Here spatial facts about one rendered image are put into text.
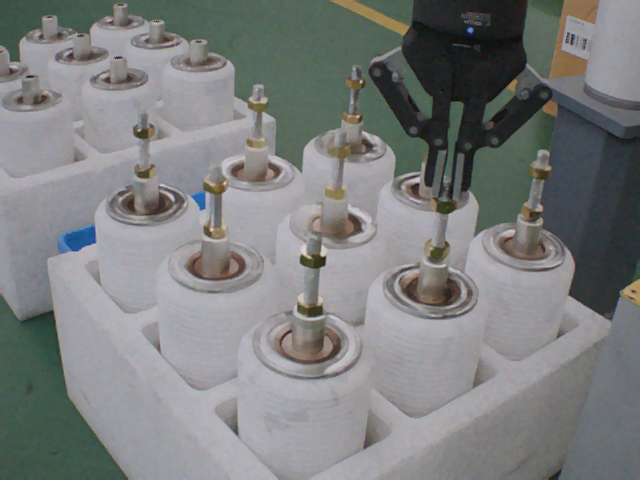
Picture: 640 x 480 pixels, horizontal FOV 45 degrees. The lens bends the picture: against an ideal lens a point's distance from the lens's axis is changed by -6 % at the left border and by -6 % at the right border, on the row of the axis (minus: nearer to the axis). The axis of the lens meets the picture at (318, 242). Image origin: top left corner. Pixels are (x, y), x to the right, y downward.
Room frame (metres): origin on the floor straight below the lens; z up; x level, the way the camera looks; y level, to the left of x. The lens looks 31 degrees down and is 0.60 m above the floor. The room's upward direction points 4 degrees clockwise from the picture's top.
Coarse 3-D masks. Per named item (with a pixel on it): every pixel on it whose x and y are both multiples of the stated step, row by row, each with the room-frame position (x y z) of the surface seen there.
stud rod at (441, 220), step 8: (448, 184) 0.52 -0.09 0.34; (448, 192) 0.52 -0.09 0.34; (440, 200) 0.52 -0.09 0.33; (448, 200) 0.52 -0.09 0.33; (440, 216) 0.52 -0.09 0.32; (448, 216) 0.52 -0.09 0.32; (440, 224) 0.52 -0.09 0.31; (440, 232) 0.52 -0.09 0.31; (432, 240) 0.52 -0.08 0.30; (440, 240) 0.52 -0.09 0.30
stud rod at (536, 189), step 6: (540, 150) 0.60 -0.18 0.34; (540, 156) 0.59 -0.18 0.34; (546, 156) 0.59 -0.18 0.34; (540, 162) 0.59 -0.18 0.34; (546, 162) 0.59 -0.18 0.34; (540, 168) 0.59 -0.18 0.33; (534, 180) 0.59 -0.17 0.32; (540, 180) 0.59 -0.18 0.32; (534, 186) 0.59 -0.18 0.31; (540, 186) 0.59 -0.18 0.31; (534, 192) 0.59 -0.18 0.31; (540, 192) 0.59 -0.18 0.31; (528, 198) 0.60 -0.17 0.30; (534, 198) 0.59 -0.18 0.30; (540, 198) 0.59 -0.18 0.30; (528, 204) 0.60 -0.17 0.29; (534, 204) 0.59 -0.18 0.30
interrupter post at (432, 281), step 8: (424, 256) 0.52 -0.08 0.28; (424, 264) 0.52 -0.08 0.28; (432, 264) 0.51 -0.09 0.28; (440, 264) 0.51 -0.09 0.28; (448, 264) 0.52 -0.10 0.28; (424, 272) 0.51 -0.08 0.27; (432, 272) 0.51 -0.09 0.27; (440, 272) 0.51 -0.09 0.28; (424, 280) 0.51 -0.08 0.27; (432, 280) 0.51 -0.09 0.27; (440, 280) 0.51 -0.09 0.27; (424, 288) 0.51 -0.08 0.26; (432, 288) 0.51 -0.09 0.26; (440, 288) 0.51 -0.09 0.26; (424, 296) 0.51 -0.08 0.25; (432, 296) 0.51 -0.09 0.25; (440, 296) 0.51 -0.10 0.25
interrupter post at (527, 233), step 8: (520, 216) 0.60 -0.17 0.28; (520, 224) 0.59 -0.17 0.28; (528, 224) 0.59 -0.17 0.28; (536, 224) 0.59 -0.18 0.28; (520, 232) 0.59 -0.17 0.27; (528, 232) 0.59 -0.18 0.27; (536, 232) 0.59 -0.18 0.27; (520, 240) 0.59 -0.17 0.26; (528, 240) 0.59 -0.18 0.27; (536, 240) 0.59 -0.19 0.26; (520, 248) 0.59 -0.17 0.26; (528, 248) 0.59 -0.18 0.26; (536, 248) 0.59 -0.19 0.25
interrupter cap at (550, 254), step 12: (492, 228) 0.62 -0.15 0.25; (504, 228) 0.62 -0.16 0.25; (492, 240) 0.60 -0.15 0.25; (504, 240) 0.61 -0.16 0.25; (540, 240) 0.61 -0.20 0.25; (552, 240) 0.61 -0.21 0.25; (492, 252) 0.58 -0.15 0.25; (504, 252) 0.58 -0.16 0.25; (516, 252) 0.59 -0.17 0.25; (540, 252) 0.59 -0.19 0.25; (552, 252) 0.59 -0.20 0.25; (564, 252) 0.59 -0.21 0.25; (504, 264) 0.57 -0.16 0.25; (516, 264) 0.56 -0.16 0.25; (528, 264) 0.57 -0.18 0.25; (540, 264) 0.57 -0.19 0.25; (552, 264) 0.57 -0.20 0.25
